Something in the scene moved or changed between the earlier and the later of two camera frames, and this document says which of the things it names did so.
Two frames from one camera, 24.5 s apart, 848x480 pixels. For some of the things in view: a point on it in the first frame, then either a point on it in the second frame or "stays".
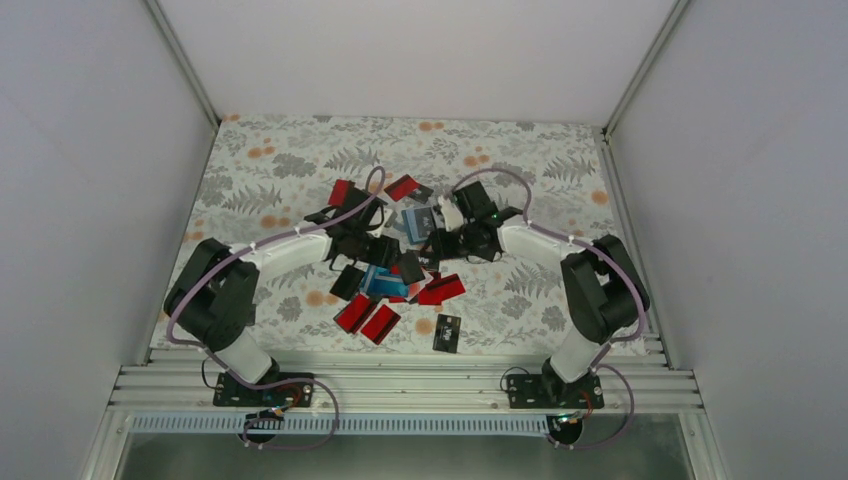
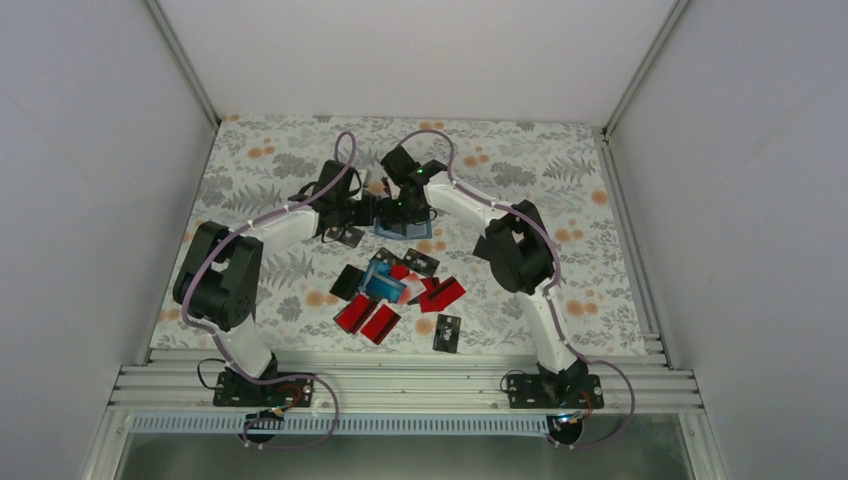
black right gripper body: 463,246 -> 405,211
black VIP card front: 447,332 stays
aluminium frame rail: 636,380 stays
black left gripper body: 382,256 -> 355,218
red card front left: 353,315 stays
